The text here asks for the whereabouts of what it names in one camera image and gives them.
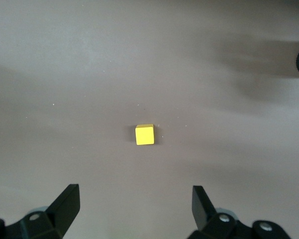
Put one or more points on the yellow cube block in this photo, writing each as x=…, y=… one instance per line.
x=144, y=135

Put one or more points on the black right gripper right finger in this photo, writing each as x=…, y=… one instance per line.
x=206, y=216

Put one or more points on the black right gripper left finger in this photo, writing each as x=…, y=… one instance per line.
x=59, y=211

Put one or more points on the brown paper table cover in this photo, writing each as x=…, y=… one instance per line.
x=89, y=87

